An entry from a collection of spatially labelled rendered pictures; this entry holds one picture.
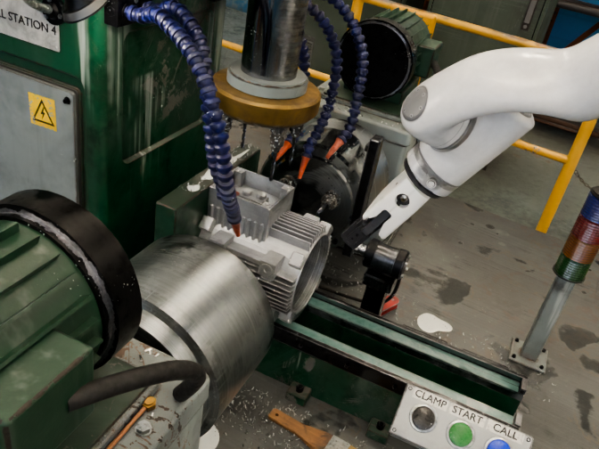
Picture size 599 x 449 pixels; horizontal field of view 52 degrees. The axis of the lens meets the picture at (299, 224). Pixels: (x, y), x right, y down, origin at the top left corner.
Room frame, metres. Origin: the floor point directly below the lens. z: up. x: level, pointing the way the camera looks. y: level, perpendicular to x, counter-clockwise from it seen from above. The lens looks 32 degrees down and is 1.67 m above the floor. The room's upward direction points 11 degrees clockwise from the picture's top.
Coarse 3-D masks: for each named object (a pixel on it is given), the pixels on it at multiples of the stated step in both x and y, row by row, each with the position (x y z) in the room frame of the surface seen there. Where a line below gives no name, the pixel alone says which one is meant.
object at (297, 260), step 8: (208, 216) 0.91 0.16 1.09; (200, 224) 0.90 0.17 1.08; (208, 224) 0.90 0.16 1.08; (328, 224) 0.96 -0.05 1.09; (208, 232) 0.90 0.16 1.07; (328, 232) 0.95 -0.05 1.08; (296, 256) 0.85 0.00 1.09; (304, 256) 0.85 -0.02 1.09; (296, 264) 0.84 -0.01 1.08; (320, 280) 0.97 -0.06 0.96; (288, 320) 0.83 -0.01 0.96
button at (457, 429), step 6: (456, 426) 0.56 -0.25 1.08; (462, 426) 0.56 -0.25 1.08; (468, 426) 0.56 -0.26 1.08; (450, 432) 0.55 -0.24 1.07; (456, 432) 0.55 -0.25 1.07; (462, 432) 0.55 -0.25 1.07; (468, 432) 0.55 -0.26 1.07; (450, 438) 0.54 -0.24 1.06; (456, 438) 0.54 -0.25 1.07; (462, 438) 0.54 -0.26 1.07; (468, 438) 0.54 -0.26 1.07; (456, 444) 0.54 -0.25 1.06; (462, 444) 0.54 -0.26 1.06; (468, 444) 0.54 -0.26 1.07
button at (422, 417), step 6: (420, 408) 0.57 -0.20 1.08; (426, 408) 0.57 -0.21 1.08; (414, 414) 0.57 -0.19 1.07; (420, 414) 0.57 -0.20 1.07; (426, 414) 0.57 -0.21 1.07; (432, 414) 0.57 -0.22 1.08; (414, 420) 0.56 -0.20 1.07; (420, 420) 0.56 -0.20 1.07; (426, 420) 0.56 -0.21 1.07; (432, 420) 0.56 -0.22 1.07; (420, 426) 0.56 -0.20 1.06; (426, 426) 0.56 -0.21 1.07
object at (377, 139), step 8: (376, 136) 1.03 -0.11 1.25; (368, 144) 1.03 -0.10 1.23; (376, 144) 1.01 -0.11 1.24; (368, 152) 1.01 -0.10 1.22; (376, 152) 1.01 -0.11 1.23; (368, 160) 1.01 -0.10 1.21; (376, 160) 1.02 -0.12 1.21; (368, 168) 1.01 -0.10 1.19; (376, 168) 1.03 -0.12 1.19; (368, 176) 1.01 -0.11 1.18; (360, 184) 1.01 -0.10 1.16; (368, 184) 1.01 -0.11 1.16; (360, 192) 1.01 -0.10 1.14; (368, 192) 1.02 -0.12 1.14; (360, 200) 1.01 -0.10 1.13; (360, 208) 1.01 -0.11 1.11; (352, 216) 1.01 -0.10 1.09; (360, 216) 1.01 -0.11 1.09; (344, 248) 1.01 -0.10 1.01
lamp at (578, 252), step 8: (568, 240) 1.05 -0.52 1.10; (576, 240) 1.04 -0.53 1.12; (568, 248) 1.04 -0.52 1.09; (576, 248) 1.03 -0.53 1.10; (584, 248) 1.02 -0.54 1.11; (592, 248) 1.02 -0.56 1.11; (568, 256) 1.04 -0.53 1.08; (576, 256) 1.03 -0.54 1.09; (584, 256) 1.02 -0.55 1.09; (592, 256) 1.03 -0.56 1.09
